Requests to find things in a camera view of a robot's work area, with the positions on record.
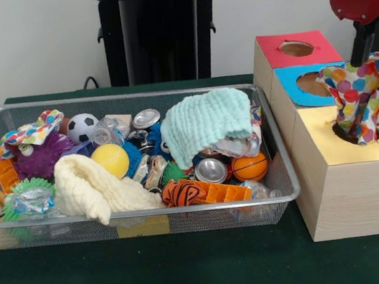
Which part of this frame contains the dark green table cloth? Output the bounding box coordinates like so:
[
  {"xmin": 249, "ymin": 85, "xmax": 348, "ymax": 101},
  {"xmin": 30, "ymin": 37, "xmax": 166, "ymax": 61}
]
[{"xmin": 0, "ymin": 55, "xmax": 379, "ymax": 284}]

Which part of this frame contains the orange plastic grid tray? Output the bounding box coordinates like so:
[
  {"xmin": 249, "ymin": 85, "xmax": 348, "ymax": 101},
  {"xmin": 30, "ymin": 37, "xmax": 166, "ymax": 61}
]
[{"xmin": 204, "ymin": 177, "xmax": 254, "ymax": 206}]

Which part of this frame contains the cream knitted cloth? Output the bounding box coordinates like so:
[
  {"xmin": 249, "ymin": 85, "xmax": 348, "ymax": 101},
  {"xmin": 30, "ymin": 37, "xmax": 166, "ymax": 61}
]
[{"xmin": 50, "ymin": 144, "xmax": 168, "ymax": 232}]

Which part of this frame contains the orange tiger plush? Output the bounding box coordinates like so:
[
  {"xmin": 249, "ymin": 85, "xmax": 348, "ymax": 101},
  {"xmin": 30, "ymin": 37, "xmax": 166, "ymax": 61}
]
[{"xmin": 160, "ymin": 176, "xmax": 213, "ymax": 209}]

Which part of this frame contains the wooden box with three holes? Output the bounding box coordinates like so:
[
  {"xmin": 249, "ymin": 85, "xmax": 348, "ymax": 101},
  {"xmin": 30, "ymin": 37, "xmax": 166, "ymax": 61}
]
[{"xmin": 248, "ymin": 22, "xmax": 379, "ymax": 248}]

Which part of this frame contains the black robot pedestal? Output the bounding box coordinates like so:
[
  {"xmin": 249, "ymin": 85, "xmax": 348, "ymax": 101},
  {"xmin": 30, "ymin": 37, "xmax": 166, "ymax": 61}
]
[{"xmin": 86, "ymin": 0, "xmax": 240, "ymax": 91}]

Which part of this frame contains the mint green knitted cloth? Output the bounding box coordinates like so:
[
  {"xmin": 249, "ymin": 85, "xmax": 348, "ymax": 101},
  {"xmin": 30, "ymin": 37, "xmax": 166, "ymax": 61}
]
[{"xmin": 156, "ymin": 85, "xmax": 258, "ymax": 172}]

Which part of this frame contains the black and white soccer ball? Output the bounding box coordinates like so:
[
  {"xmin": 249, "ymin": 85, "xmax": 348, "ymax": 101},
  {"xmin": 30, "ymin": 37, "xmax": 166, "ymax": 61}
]
[{"xmin": 65, "ymin": 111, "xmax": 102, "ymax": 145}]

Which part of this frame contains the purple spiky toy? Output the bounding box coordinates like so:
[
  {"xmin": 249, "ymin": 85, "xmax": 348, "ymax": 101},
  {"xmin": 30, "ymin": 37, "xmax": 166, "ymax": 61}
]
[{"xmin": 10, "ymin": 129, "xmax": 78, "ymax": 183}]

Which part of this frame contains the multicolour dotted cloth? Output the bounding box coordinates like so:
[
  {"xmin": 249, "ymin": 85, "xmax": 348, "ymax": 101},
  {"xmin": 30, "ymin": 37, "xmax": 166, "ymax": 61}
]
[
  {"xmin": 313, "ymin": 50, "xmax": 379, "ymax": 151},
  {"xmin": 0, "ymin": 108, "xmax": 69, "ymax": 161}
]

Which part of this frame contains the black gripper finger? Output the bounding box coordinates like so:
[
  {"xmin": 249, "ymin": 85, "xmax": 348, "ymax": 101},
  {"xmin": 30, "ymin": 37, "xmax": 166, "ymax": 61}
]
[{"xmin": 346, "ymin": 18, "xmax": 379, "ymax": 69}]

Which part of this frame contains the green spiky ball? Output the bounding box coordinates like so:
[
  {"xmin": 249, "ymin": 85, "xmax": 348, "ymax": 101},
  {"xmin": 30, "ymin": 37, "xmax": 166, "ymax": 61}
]
[{"xmin": 0, "ymin": 174, "xmax": 61, "ymax": 224}]

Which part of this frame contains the shallow clear mesh bin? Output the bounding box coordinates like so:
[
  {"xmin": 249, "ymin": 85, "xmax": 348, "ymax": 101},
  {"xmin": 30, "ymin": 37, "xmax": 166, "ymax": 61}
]
[{"xmin": 0, "ymin": 72, "xmax": 305, "ymax": 256}]

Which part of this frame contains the black cable loop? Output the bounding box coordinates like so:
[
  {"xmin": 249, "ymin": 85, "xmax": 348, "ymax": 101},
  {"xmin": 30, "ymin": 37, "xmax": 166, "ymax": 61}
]
[{"xmin": 82, "ymin": 75, "xmax": 103, "ymax": 91}]

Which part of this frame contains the yellow ball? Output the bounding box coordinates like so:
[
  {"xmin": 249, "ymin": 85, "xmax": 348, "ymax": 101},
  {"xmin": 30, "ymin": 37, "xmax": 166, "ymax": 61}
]
[{"xmin": 88, "ymin": 142, "xmax": 132, "ymax": 182}]

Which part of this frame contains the orange basketball toy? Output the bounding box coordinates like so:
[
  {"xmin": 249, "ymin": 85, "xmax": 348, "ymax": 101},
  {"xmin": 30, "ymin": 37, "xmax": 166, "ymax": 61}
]
[{"xmin": 229, "ymin": 150, "xmax": 271, "ymax": 185}]

